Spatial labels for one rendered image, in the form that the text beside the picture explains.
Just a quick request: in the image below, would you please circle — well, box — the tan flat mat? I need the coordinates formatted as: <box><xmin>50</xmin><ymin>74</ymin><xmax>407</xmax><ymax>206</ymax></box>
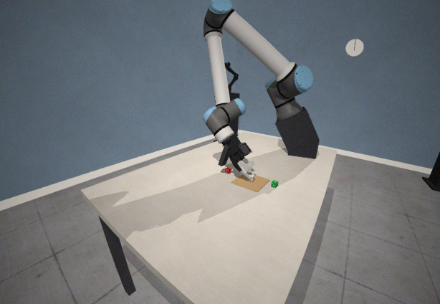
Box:
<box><xmin>231</xmin><ymin>174</ymin><xmax>269</xmax><ymax>192</ymax></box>

